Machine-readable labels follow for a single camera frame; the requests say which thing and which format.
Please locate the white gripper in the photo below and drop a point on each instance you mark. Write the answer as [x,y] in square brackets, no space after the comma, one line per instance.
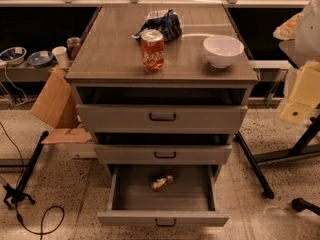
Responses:
[308,34]

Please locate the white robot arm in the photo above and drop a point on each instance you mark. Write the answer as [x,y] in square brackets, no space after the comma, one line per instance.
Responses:
[307,37]

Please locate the bottom grey drawer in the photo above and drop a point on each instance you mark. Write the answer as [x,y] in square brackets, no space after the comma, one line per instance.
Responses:
[188,201]

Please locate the grey drawer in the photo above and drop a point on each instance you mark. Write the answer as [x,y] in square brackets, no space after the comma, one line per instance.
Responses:
[165,155]
[188,201]
[190,119]

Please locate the red soda can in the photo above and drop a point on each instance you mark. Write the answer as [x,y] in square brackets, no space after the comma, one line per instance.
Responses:
[152,45]

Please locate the top grey drawer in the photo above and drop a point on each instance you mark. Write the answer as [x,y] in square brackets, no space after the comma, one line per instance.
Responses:
[190,119]

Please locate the middle grey drawer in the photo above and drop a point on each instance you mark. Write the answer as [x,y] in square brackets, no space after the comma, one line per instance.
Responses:
[165,155]

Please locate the black table with legs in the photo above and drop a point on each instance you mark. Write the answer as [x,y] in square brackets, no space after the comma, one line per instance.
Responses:
[301,147]

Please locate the white bowl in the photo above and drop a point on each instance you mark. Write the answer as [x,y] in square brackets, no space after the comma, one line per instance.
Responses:
[222,51]

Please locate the black caster foot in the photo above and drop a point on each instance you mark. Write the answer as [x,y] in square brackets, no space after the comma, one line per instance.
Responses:
[299,204]

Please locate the blue chip bag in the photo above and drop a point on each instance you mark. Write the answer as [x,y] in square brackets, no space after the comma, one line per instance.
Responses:
[166,21]

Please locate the brown glass jar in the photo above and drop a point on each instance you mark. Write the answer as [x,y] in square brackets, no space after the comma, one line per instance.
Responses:
[73,45]

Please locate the white paper cup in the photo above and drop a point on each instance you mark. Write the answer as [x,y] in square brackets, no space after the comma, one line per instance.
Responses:
[60,53]

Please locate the cardboard box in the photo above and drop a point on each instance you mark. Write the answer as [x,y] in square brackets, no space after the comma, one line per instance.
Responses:
[56,107]

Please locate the blue bowl right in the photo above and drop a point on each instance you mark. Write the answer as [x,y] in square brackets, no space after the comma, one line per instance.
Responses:
[40,59]

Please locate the blue bowl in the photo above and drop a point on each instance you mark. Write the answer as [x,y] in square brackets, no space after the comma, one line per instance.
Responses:
[13,56]
[40,59]

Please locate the grey low shelf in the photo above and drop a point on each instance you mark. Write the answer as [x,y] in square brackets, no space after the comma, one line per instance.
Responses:
[25,72]

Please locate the blue bowl left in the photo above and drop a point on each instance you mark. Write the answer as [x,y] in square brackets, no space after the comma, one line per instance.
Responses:
[13,56]

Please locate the black tripod stand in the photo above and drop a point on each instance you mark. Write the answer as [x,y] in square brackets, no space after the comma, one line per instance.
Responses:
[15,195]

